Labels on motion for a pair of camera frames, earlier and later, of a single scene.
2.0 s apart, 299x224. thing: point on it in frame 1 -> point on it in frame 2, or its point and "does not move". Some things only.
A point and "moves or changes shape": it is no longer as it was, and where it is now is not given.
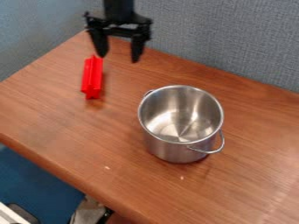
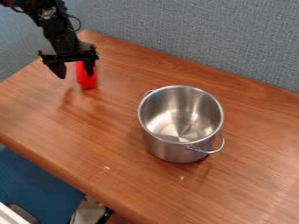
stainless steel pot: x=181 y=116 does not move
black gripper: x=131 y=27 -> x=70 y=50
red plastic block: x=93 y=76 moves or changes shape
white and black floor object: x=14 y=214 does not move
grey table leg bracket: x=91 y=213 does not move
